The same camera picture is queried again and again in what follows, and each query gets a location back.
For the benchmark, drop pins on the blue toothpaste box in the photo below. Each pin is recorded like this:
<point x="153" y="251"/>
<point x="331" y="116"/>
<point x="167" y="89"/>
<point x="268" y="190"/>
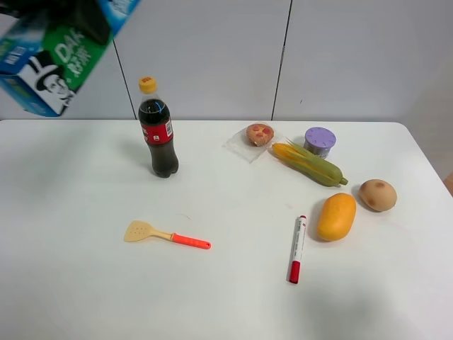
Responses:
<point x="49" y="52"/>

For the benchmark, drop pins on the purple lidded jar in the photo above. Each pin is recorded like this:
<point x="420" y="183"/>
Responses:
<point x="319" y="141"/>

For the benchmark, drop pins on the red and white marker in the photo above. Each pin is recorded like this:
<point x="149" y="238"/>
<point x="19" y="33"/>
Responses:
<point x="295" y="260"/>

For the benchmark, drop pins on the brown potato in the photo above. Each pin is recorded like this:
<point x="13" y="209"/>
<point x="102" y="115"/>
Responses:
<point x="378" y="195"/>

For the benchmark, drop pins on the green and yellow corn cob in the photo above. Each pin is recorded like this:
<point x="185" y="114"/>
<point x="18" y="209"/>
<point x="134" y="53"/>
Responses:
<point x="311" y="165"/>

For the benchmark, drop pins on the yellow mango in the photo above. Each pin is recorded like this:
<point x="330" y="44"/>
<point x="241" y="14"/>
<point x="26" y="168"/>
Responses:
<point x="336" y="218"/>

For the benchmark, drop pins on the packaged bread bun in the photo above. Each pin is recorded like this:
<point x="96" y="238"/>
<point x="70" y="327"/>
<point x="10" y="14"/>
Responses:
<point x="252" y="141"/>

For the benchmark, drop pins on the cola bottle yellow cap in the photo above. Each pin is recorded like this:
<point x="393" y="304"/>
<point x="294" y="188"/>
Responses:
<point x="155" y="120"/>

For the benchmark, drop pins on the toy spatula orange handle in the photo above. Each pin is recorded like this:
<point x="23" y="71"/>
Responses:
<point x="139" y="231"/>

